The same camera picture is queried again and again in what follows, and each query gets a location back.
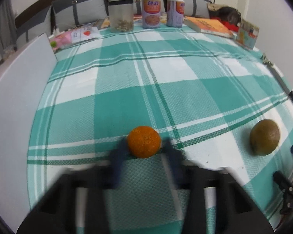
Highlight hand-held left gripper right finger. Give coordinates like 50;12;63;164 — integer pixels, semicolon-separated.
161;138;275;234

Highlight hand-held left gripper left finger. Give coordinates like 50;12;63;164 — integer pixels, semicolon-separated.
17;139;127;234

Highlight bright orange tangerine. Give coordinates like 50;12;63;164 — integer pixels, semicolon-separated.
127;126;162;158

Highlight olive green citrus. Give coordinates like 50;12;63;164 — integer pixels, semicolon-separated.
249;119;280;156

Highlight green checkered blanket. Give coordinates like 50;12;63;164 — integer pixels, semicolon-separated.
27;21;293;234

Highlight white board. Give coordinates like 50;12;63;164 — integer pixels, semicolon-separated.
0;33;59;227

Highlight small colourful box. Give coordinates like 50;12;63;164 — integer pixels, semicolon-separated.
235;19;260;51

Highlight pink printed papers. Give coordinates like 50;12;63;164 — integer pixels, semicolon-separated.
49;22;103;52

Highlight orange cover book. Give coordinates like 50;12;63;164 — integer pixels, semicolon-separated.
183;16;235;39

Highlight red cloth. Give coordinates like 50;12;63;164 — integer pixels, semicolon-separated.
220;21;241;32

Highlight clear plastic jar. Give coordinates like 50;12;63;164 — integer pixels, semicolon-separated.
108;0;134;34

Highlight purple labelled can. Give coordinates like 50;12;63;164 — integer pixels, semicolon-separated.
166;0;185;27
141;0;161;29

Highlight black bag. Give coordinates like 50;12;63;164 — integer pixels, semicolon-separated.
207;3;242;26

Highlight dark wooden headboard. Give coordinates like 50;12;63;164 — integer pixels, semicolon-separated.
14;0;213;26

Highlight grey curtain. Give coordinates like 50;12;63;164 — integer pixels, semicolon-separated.
0;0;16;64

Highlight grey strap with keychain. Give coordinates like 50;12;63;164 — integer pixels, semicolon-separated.
261;53;293;99

